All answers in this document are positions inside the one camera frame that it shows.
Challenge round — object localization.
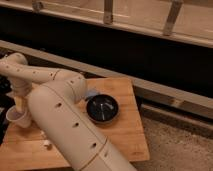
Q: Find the black bowl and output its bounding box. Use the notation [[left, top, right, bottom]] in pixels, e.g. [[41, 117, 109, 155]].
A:
[[86, 94, 119, 123]]

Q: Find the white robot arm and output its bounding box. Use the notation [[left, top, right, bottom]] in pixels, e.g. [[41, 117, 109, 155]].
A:
[[0, 53, 137, 171]]

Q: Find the white toothpaste tube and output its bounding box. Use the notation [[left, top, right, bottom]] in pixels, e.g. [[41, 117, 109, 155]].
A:
[[41, 132, 52, 148]]

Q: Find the metal rail frame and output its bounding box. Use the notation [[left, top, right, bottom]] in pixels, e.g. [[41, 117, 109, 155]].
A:
[[0, 0, 213, 48]]

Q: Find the blue sponge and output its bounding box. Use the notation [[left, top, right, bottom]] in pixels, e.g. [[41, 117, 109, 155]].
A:
[[85, 89, 99, 99]]

